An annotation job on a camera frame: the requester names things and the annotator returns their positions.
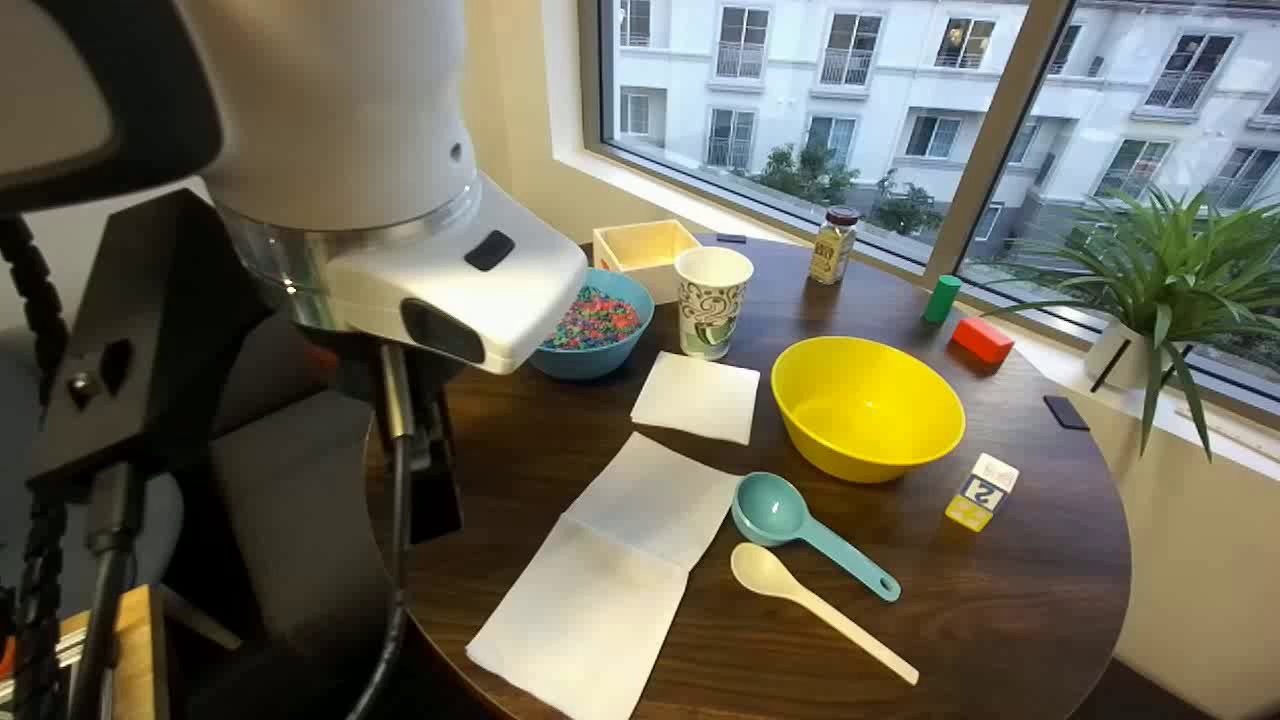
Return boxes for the teal measuring spoon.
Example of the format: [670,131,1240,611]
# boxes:
[727,467,905,608]

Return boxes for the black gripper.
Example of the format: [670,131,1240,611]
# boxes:
[378,340,469,549]

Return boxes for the glass jar with dark lid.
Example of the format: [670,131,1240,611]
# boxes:
[806,207,865,289]

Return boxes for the blue bowl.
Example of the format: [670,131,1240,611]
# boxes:
[528,267,660,388]

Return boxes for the white plant pot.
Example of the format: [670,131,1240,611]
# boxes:
[1082,316,1194,396]

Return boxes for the wooden board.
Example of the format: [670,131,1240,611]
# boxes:
[49,578,172,720]

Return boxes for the yellow plastic bowl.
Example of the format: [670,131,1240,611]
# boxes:
[767,333,974,489]

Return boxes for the light wooden box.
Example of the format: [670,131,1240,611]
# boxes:
[587,215,703,308]

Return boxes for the dark grey bench seat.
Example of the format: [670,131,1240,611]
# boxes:
[203,388,393,649]

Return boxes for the patterned paper cup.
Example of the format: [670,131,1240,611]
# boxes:
[673,244,759,362]

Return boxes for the red block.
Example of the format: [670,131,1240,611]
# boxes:
[946,316,1021,375]

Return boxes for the small yellow white box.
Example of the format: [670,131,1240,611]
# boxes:
[939,446,1026,535]

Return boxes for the small white napkin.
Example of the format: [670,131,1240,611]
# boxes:
[630,349,764,446]

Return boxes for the thin black cable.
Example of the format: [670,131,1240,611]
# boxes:
[341,340,419,720]

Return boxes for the colourful cereal pieces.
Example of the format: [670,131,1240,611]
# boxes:
[546,289,647,357]

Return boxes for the green potted plant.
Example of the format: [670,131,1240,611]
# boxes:
[1026,183,1280,462]

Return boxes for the window frame post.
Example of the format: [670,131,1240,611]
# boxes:
[924,0,1075,279]

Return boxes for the black corrugated cable hose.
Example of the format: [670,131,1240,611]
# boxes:
[0,210,72,720]

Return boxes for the green block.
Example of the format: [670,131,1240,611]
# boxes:
[921,271,965,333]

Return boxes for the large white napkin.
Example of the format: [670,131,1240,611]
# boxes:
[466,429,746,720]

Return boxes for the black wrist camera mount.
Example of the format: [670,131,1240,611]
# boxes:
[19,183,294,489]

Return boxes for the cream plastic spoon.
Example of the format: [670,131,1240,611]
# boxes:
[727,539,924,690]

